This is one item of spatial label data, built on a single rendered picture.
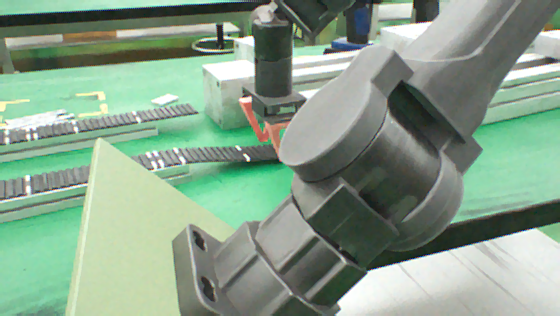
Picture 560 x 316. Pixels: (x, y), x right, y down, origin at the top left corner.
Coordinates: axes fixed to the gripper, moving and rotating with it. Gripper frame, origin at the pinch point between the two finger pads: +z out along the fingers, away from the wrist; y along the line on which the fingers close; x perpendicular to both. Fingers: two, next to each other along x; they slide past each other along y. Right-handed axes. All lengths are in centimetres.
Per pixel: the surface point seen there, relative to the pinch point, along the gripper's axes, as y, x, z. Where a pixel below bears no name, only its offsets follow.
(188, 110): 17.4, 8.6, -1.3
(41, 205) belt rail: -2.1, 34.3, 0.7
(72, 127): 18.5, 28.0, -1.1
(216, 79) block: 15.8, 3.6, -6.9
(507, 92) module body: -5.0, -44.6, -3.7
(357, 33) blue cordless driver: 35, -38, -7
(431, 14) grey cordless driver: 35, -60, -9
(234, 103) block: 13.8, 1.2, -2.7
